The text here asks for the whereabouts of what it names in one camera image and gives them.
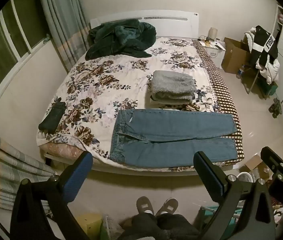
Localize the cream folded cloth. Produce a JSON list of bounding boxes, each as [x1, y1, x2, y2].
[[149, 95, 193, 106]]

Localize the clear water bottle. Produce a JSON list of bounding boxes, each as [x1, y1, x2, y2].
[[236, 64, 246, 79]]

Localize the pink mattress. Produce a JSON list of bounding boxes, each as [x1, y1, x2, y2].
[[39, 142, 84, 159]]

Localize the floral bed blanket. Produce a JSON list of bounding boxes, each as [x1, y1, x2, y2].
[[37, 37, 245, 172]]

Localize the green shoes pair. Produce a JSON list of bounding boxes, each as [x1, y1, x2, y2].
[[268, 97, 283, 118]]

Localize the large cardboard box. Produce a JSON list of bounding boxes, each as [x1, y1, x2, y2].
[[221, 37, 254, 74]]

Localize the teal plastic rack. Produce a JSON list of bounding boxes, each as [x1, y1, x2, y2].
[[198, 204, 222, 227]]

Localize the black folded cloth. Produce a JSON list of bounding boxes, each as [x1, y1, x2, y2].
[[38, 101, 66, 133]]

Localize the grey folded fleece blanket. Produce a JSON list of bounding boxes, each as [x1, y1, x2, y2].
[[150, 70, 196, 103]]

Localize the yellow box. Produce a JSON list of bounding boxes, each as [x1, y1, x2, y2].
[[77, 213, 103, 240]]

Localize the white framed window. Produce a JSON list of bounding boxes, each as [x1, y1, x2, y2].
[[0, 0, 50, 117]]

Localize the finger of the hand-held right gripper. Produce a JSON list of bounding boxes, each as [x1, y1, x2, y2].
[[260, 146, 283, 178]]

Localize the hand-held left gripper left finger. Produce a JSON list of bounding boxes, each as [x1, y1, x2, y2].
[[10, 151, 93, 240]]

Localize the wooden chair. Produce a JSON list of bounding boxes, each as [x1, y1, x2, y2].
[[241, 34, 279, 98]]

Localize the green striped curtain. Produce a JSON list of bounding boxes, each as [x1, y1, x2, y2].
[[0, 122, 57, 207], [36, 0, 91, 72]]

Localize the person's leg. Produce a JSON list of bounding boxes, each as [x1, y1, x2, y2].
[[156, 214, 200, 240], [120, 212, 158, 240]]

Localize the small cardboard box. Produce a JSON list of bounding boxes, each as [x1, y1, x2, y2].
[[244, 154, 273, 181]]

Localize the clear plastic bag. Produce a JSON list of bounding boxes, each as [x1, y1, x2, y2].
[[101, 217, 125, 240]]

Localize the white bed headboard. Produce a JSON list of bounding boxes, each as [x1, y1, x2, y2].
[[90, 10, 200, 39]]

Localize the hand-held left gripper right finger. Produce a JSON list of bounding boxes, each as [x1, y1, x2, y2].
[[193, 151, 278, 240]]

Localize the dark green fleece coat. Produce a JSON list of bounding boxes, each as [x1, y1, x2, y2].
[[85, 19, 157, 61]]

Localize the grey slipper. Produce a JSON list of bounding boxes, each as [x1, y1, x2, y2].
[[155, 198, 179, 217], [136, 196, 154, 216]]

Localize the person's left leg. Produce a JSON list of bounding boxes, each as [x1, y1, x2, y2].
[[120, 212, 158, 240]]

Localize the person's right leg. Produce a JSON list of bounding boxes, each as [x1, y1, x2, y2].
[[156, 214, 200, 240]]

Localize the beige table lamp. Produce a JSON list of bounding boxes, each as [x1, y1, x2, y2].
[[208, 27, 218, 41]]

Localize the black and white jacket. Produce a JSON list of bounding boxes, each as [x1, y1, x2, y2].
[[250, 25, 279, 71]]

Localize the white nightstand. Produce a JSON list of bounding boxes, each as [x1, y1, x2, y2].
[[197, 40, 227, 67]]

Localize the blue jeans pants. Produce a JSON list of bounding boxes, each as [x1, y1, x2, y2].
[[109, 109, 239, 168]]

